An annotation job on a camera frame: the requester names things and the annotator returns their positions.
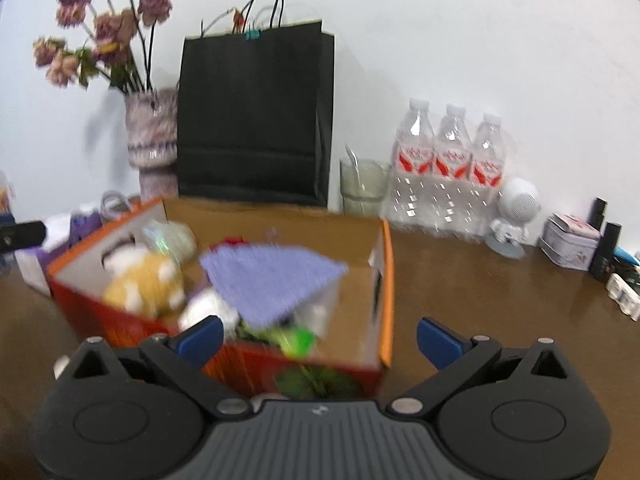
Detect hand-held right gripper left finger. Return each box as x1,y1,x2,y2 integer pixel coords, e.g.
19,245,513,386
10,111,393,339
65,315,252,422

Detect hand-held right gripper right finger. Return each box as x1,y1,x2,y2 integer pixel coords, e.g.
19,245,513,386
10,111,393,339
386,314,576,421

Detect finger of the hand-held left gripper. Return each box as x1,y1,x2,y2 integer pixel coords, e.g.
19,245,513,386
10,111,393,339
0,220,49,254

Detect white tissue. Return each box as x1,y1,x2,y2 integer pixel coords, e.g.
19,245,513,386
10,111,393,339
177,291,241,333

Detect red cardboard box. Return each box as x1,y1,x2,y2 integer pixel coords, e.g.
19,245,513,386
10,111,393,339
46,197,396,402

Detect yellow and white plush toy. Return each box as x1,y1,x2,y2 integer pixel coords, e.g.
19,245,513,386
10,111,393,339
101,244,188,317

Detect green tissue pack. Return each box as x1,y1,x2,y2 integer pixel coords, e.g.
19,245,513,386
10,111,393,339
270,326,318,358

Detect purple knitted cloth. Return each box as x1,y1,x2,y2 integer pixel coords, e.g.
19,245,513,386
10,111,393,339
199,243,350,326

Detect red artificial flower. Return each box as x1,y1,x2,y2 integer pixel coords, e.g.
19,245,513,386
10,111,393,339
207,236,248,252

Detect iridescent plastic pouch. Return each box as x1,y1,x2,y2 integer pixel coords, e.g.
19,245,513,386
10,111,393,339
141,220,198,263

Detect purple tissue pack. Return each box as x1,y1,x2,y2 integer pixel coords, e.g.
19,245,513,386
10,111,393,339
14,191,136,297

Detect white robot figurine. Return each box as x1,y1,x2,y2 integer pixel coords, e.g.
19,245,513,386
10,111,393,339
485,177,542,260

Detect purple mottled vase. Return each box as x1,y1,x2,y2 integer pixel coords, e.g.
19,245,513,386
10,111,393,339
124,87,181,204

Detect small printed tin box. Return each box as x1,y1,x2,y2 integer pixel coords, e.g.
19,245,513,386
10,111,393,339
538,213,602,272

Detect clear glass cup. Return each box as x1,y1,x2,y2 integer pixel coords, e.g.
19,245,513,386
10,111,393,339
339,146,394,217

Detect tall black tube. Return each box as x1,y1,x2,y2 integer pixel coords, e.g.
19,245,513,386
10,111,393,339
589,221,623,284

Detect white plastic case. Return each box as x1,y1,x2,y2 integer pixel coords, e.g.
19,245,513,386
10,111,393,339
606,273,640,322

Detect dried pink flowers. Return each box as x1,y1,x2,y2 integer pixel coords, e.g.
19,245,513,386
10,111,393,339
32,0,174,95

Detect black paper bag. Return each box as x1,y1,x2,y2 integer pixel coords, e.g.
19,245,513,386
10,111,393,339
176,0,337,209

